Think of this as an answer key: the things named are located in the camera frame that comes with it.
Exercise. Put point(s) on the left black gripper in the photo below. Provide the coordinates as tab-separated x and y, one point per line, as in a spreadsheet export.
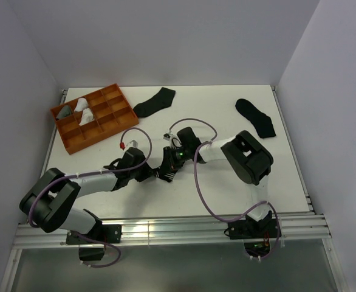
147	172

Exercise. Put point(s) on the black sock with white stripes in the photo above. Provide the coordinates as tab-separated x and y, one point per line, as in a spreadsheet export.
168	168

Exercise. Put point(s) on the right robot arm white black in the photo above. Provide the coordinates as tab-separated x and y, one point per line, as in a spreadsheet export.
250	161

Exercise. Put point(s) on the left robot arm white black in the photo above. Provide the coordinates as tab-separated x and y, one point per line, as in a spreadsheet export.
49	204

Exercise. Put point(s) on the orange compartment tray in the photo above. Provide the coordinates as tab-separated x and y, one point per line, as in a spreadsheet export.
113	114

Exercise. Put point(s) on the black sock top centre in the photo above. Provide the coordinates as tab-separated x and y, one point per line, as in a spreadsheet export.
160	101

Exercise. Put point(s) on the lower white rolled sock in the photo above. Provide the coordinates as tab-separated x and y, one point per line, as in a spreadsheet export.
87	117

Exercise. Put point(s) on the white rolled sock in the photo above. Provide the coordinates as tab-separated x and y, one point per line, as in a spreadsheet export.
87	117
81	105

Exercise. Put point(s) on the upper white rolled sock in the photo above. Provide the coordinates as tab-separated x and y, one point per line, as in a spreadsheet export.
81	105

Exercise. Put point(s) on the grey rolled sock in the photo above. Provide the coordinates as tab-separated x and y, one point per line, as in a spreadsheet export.
64	112

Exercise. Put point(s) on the black sock top right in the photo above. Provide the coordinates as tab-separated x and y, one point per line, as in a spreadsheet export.
261	122

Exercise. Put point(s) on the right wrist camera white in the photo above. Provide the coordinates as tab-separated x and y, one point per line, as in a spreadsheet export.
169	136

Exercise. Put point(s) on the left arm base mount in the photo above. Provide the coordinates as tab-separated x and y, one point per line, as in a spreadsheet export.
96	244

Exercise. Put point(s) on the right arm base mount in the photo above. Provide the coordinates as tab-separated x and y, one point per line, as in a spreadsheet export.
249	229

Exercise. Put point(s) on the aluminium frame rail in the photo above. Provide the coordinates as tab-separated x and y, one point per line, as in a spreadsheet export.
196	230

